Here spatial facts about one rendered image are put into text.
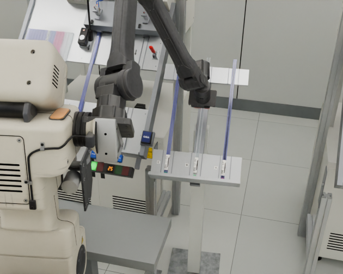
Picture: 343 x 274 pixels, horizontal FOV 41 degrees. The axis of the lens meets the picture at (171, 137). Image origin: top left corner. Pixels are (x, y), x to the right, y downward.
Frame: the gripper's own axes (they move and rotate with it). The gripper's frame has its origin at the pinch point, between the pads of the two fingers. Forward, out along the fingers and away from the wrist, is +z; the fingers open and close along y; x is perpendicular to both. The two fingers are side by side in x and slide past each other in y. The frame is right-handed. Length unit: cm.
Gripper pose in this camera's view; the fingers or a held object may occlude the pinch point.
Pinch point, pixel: (202, 106)
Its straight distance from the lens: 181.4
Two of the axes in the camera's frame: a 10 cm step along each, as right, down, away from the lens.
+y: -9.9, -1.0, 1.2
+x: -1.3, 9.5, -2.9
